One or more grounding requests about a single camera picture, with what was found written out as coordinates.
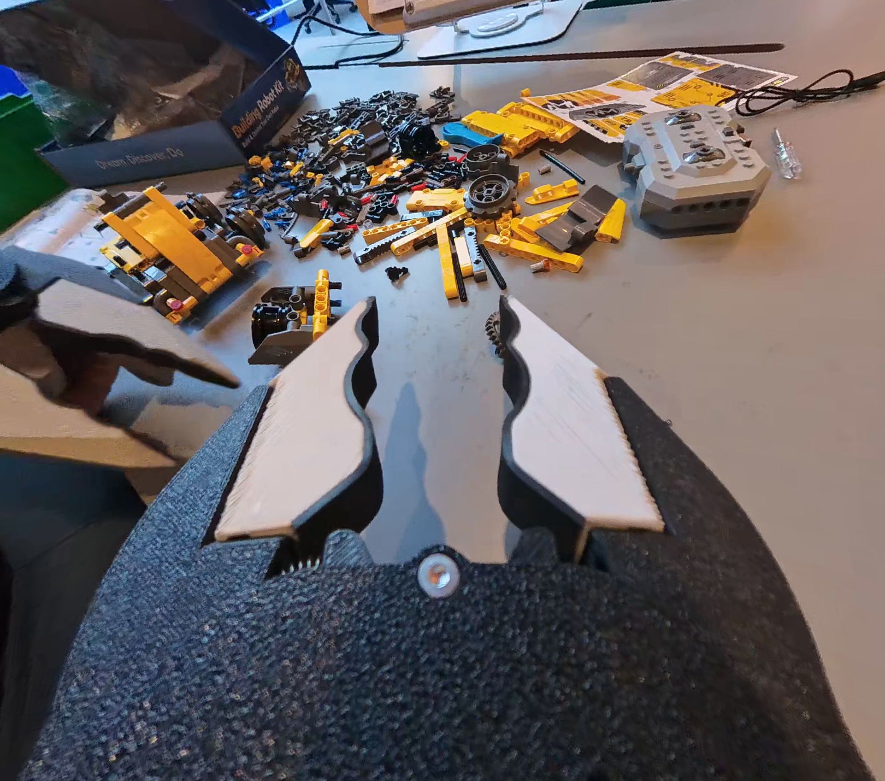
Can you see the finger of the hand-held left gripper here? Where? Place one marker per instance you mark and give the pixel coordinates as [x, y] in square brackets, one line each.
[55, 418]
[124, 328]

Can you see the grey wheel hub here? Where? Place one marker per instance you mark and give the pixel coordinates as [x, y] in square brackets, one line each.
[492, 193]
[486, 157]

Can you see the silver monitor stand base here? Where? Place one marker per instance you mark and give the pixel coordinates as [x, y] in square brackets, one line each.
[498, 38]

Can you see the instruction booklet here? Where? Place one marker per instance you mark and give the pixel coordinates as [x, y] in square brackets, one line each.
[41, 221]

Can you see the dark gear rack piece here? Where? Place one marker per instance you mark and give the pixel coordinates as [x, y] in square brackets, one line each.
[380, 249]

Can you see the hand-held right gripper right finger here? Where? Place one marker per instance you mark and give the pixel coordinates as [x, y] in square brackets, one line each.
[574, 442]

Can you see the yellow grey wheel assembly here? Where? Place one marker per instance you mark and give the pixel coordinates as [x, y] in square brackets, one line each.
[321, 304]

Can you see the grey battery box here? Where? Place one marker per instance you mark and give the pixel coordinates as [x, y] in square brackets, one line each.
[691, 186]

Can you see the pile of yellow beams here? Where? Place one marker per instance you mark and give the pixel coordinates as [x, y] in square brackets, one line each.
[442, 199]

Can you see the blue brick separator tool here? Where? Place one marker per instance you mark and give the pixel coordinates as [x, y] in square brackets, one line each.
[470, 137]

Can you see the black wheel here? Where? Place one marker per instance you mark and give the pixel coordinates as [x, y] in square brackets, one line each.
[418, 138]

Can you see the green storage bin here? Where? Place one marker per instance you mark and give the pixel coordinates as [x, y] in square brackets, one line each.
[21, 166]

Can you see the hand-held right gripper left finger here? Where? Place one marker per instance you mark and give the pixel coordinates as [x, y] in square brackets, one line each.
[304, 442]

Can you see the yellow toy brick car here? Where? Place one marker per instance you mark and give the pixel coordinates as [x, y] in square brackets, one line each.
[173, 235]

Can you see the dark blue kit box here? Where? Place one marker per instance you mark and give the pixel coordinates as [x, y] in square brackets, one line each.
[138, 155]

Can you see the small black connector piece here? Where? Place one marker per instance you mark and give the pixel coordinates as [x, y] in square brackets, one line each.
[397, 274]

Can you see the yellow sticker sheet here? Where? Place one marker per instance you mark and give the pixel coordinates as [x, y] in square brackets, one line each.
[657, 86]

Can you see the person's legs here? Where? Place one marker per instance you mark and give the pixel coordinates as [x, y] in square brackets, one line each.
[69, 553]

